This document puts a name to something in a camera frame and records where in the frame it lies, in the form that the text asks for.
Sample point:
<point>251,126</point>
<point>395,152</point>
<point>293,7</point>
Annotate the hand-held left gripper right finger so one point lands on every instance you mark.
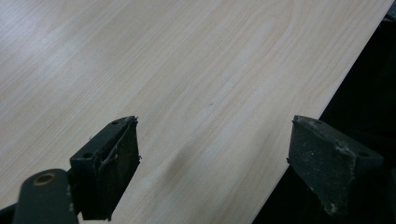
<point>323,161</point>

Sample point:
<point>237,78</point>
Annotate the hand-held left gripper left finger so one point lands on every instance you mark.
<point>106,174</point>

